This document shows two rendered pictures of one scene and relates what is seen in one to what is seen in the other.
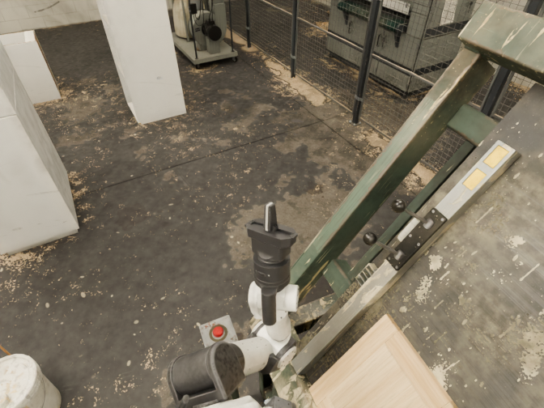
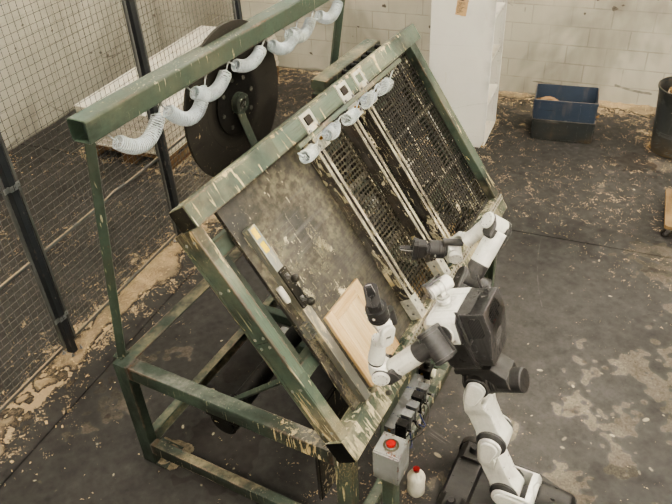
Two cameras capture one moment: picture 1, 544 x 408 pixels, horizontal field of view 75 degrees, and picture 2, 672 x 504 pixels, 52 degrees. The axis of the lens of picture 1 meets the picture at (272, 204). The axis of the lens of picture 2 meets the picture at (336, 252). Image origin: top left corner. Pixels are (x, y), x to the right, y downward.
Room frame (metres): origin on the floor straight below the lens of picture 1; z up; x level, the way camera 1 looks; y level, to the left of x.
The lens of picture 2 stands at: (1.85, 1.54, 3.28)
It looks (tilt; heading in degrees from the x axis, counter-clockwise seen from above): 36 degrees down; 233
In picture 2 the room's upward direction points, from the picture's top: 3 degrees counter-clockwise
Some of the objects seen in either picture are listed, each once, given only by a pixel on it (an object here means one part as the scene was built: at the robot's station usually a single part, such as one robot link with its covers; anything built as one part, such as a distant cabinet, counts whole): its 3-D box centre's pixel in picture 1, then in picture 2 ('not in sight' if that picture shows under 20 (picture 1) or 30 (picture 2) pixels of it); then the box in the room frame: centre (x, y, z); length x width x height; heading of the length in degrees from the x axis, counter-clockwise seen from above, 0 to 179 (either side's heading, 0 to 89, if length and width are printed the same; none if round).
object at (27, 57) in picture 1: (22, 69); not in sight; (4.36, 3.13, 0.36); 0.58 x 0.45 x 0.72; 119
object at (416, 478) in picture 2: not in sight; (416, 479); (0.23, -0.02, 0.10); 0.10 x 0.10 x 0.20
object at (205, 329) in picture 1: (220, 344); (391, 458); (0.61, 0.20, 0.84); 0.12 x 0.12 x 0.18; 23
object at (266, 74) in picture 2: not in sight; (238, 102); (0.25, -1.34, 1.85); 0.80 x 0.06 x 0.80; 23
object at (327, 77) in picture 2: not in sight; (353, 125); (-0.61, -1.49, 1.38); 0.70 x 0.15 x 0.85; 23
